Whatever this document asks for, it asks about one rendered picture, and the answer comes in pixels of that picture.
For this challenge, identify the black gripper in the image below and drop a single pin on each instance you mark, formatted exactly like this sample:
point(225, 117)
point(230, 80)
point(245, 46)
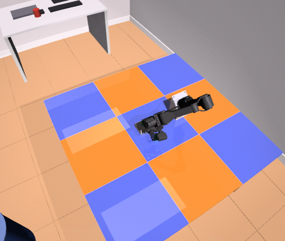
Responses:
point(161, 135)

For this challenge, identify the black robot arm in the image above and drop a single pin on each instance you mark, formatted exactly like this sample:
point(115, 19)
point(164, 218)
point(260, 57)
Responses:
point(187, 105)

